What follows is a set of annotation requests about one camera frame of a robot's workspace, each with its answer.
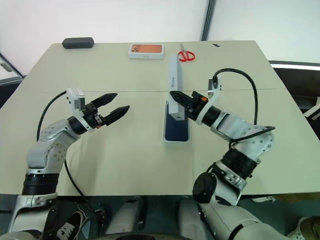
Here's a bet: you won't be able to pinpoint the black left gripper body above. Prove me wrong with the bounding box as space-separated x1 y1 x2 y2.
84 102 107 129

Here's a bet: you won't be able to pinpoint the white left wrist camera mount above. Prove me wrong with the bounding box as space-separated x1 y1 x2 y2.
65 87 92 133

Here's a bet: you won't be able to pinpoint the black and white sneaker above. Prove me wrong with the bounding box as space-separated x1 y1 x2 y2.
49 210 85 240

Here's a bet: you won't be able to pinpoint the dark vertical wall post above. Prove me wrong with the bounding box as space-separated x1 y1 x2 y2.
200 0 217 41

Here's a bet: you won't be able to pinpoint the white and olive sneaker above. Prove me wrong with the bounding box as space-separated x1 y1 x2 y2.
286 215 320 240

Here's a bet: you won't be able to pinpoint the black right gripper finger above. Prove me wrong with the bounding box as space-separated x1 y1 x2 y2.
169 91 194 109

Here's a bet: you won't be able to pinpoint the black oblong case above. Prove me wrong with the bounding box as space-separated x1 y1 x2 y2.
61 37 95 50

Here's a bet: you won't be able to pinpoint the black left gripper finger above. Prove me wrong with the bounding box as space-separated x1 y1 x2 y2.
103 104 130 127
90 92 118 110

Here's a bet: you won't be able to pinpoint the phone box with orange print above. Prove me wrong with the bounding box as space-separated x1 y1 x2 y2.
128 43 166 61

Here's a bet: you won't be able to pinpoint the grey metal partition frame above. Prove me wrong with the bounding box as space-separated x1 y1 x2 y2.
0 51 25 86

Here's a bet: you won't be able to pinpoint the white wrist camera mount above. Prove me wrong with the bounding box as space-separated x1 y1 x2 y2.
194 77 224 126
65 87 92 133

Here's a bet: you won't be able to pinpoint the dark blue smartphone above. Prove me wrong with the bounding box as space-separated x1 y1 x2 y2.
164 101 190 142

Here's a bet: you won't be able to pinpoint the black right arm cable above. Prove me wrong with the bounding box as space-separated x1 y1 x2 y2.
211 68 276 146

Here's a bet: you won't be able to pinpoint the grey rounded robot leg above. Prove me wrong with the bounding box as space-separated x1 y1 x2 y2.
175 196 209 240
104 196 146 236

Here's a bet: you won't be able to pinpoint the red handled scissors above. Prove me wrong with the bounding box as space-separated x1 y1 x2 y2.
177 42 196 63

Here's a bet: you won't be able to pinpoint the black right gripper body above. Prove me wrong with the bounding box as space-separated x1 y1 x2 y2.
185 91 208 121

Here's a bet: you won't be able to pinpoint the white iPhone box lid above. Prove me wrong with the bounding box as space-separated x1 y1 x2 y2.
167 55 187 122

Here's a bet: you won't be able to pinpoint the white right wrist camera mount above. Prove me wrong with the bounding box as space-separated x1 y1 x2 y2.
194 77 224 126

